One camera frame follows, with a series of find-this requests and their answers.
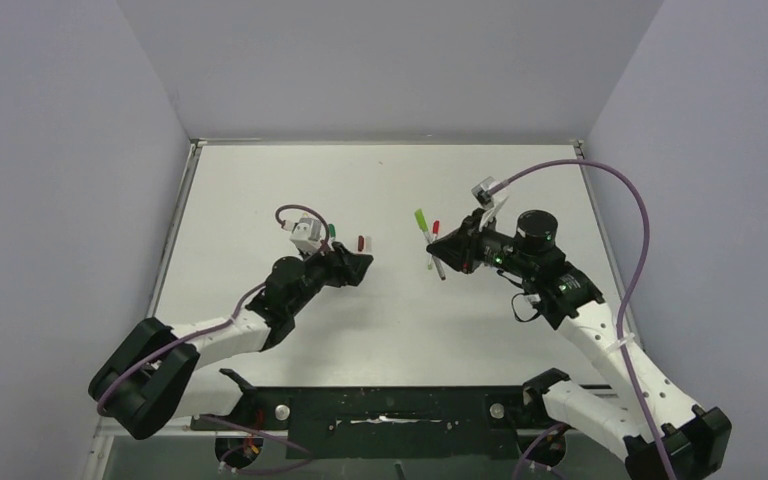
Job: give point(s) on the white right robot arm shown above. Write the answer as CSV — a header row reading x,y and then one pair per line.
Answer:
x,y
654,428

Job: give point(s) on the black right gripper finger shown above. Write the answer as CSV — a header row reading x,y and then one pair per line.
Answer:
x,y
455,251
470,228

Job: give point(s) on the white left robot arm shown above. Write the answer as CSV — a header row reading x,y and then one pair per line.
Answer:
x,y
147,381

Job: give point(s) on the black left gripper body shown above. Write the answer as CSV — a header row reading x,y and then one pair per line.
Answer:
x,y
342,263

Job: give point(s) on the aluminium rail frame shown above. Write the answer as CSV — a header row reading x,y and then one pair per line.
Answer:
x,y
175,428

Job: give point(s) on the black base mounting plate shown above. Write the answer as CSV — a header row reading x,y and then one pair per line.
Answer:
x,y
395,422

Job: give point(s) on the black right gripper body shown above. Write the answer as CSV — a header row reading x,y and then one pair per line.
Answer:
x,y
471,242

